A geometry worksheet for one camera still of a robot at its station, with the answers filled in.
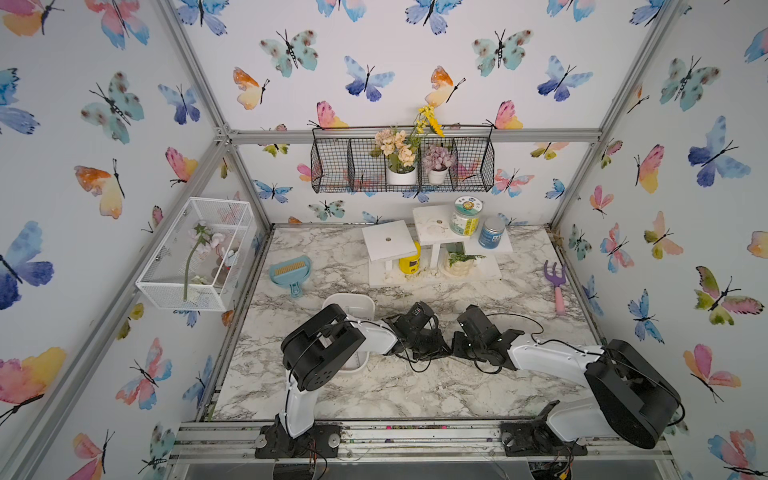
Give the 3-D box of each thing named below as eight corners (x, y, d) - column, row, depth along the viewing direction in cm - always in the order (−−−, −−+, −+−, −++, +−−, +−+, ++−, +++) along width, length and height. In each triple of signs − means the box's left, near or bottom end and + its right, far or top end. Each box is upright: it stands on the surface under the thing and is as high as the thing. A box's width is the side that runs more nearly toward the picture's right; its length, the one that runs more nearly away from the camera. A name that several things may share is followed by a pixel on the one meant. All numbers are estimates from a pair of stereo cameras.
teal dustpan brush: (265, 297, 103) (262, 292, 100) (277, 261, 113) (274, 256, 110) (304, 297, 103) (301, 292, 100) (312, 261, 112) (310, 256, 110)
